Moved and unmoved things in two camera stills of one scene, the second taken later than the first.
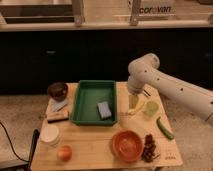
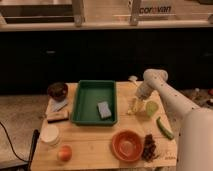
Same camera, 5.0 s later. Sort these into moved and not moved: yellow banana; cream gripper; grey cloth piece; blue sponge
Moved: cream gripper
Not moved: blue sponge; grey cloth piece; yellow banana
